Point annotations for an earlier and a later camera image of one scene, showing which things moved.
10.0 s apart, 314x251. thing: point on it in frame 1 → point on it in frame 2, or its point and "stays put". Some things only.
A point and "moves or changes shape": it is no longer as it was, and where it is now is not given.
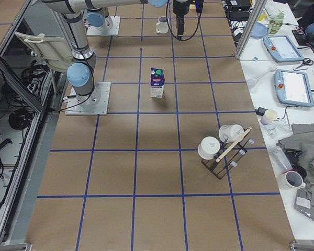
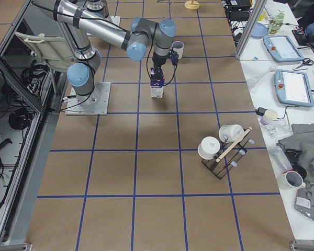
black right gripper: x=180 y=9 → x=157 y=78
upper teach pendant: x=282 y=48 stays put
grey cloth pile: x=309 y=138 stays put
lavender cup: x=270 y=115 stays put
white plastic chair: x=54 y=50 stays put
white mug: x=162 y=26 moves or changes shape
